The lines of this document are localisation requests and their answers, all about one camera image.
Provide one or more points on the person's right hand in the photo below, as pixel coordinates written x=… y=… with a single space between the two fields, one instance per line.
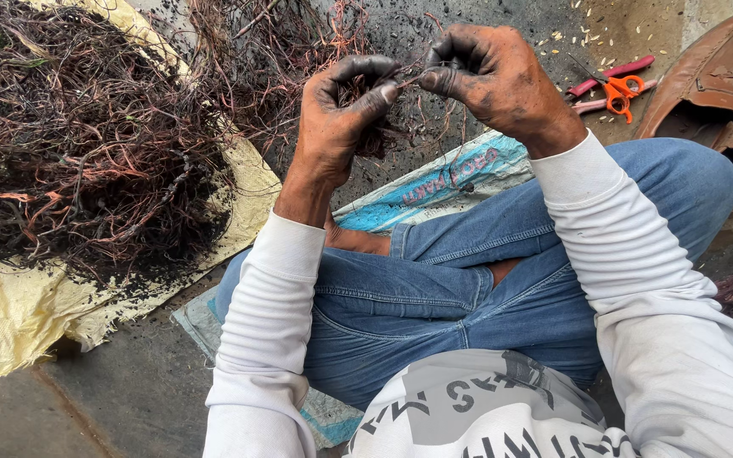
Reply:
x=500 y=82

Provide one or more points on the person's left hand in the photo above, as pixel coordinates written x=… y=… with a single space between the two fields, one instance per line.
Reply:
x=331 y=121

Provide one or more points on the white and blue woven sack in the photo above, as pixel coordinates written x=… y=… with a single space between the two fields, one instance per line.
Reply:
x=417 y=191

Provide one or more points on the brown leather shoe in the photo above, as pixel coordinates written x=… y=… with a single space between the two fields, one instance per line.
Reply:
x=716 y=95

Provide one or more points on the yellow woven sack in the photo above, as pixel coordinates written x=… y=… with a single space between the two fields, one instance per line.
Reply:
x=86 y=280

